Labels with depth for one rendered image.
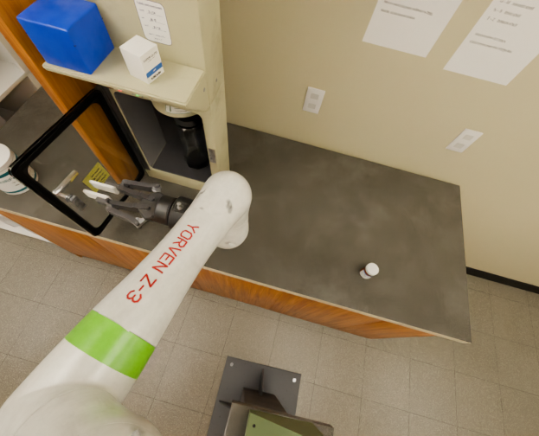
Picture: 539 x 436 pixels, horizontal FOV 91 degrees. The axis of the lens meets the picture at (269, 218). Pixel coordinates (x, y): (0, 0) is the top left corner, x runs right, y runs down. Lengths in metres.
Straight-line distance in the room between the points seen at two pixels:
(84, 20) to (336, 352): 1.95
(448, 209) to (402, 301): 0.51
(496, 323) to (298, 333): 1.47
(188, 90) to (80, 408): 0.55
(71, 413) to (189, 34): 0.63
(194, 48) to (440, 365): 2.25
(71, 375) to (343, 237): 0.94
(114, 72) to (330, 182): 0.88
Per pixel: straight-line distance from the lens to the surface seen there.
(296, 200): 1.15
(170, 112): 0.88
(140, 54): 0.65
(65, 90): 0.93
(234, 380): 1.92
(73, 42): 0.70
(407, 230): 1.28
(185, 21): 0.66
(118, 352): 0.44
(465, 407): 2.43
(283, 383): 1.94
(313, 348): 1.98
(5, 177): 1.34
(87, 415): 0.36
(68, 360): 0.45
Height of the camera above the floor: 1.92
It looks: 64 degrees down
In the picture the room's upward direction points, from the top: 13 degrees clockwise
